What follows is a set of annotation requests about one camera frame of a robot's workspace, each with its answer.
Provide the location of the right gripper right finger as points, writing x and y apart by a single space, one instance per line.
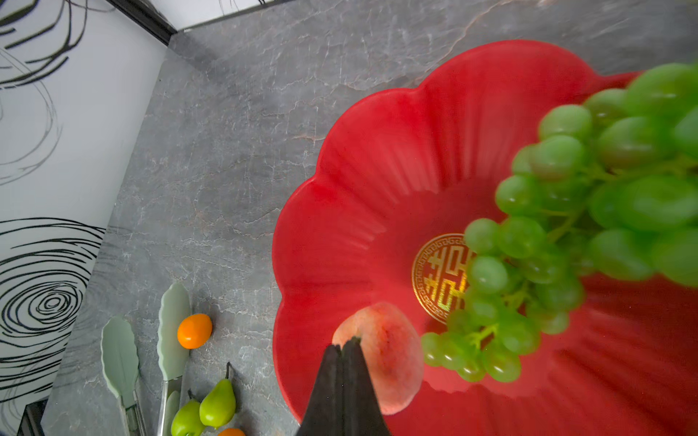
362 414

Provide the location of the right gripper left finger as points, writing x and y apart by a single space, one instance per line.
325 411

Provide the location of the peach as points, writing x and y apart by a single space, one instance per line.
393 353

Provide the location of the red flower-shaped bowl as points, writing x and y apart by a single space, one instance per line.
400 176

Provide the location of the green grape bunch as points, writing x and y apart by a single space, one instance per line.
610 186

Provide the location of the orange mandarin near pears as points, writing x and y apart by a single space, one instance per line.
232 432

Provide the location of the green pear upper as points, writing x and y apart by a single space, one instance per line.
219 406

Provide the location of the green lime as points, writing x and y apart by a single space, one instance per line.
187 421

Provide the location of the orange mandarin far left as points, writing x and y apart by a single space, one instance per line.
194 331

